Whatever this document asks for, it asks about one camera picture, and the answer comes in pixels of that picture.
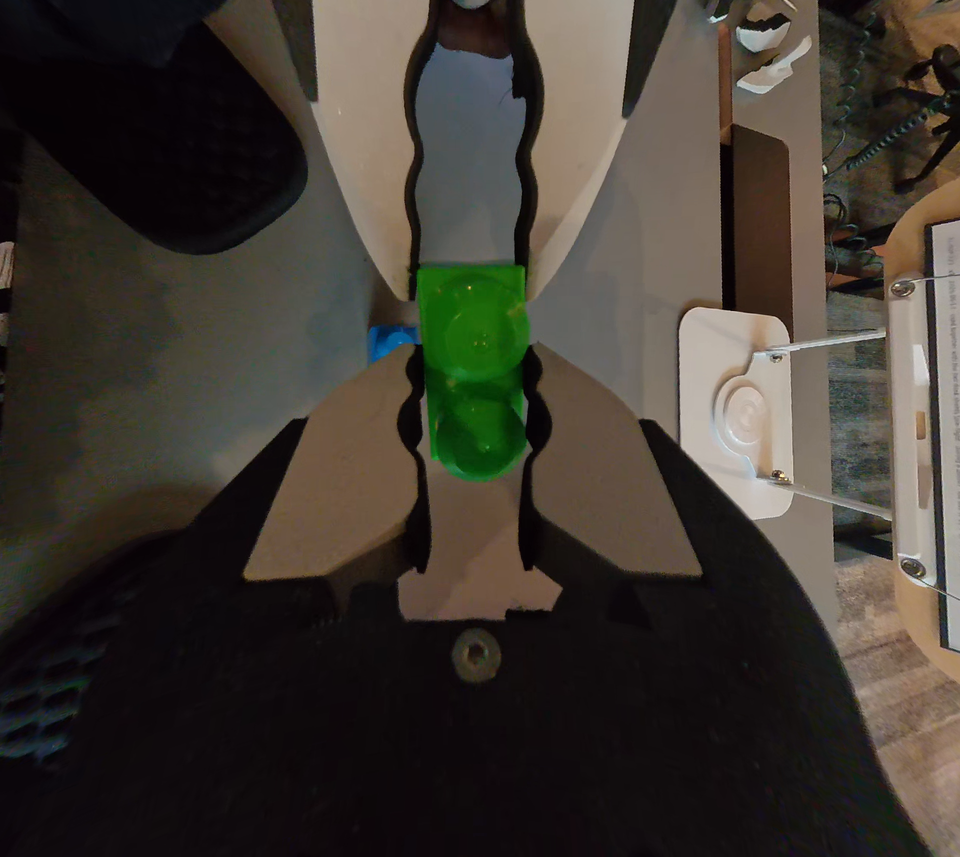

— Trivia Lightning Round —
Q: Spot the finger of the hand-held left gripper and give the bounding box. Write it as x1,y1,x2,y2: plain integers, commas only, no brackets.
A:
308,0,448,303
510,0,649,300

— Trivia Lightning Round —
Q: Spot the black coiled cable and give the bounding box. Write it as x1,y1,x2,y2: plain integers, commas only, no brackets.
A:
822,40,939,183

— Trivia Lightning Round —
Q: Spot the instruction poster on stand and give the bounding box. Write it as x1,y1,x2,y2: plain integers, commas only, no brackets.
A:
879,179,960,681

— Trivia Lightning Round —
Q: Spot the black table cable hatch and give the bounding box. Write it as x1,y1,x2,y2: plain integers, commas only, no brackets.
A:
725,127,793,318

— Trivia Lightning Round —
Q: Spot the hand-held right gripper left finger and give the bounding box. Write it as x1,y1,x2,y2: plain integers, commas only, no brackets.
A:
243,344,436,585

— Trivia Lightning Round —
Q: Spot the black perforated rubber pad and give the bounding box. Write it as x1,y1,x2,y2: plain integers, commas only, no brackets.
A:
0,542,151,771
0,20,310,257

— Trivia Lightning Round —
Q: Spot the blue mega block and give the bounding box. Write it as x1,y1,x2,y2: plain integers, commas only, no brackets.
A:
368,325,423,368

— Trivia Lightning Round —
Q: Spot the printed instruction sheet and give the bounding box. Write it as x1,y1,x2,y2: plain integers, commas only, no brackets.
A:
923,217,960,656

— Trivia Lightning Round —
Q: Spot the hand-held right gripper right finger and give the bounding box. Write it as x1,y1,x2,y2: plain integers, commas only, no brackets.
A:
518,344,703,585

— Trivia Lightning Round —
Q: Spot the green mega block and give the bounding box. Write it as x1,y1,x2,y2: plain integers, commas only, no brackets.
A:
416,262,537,482

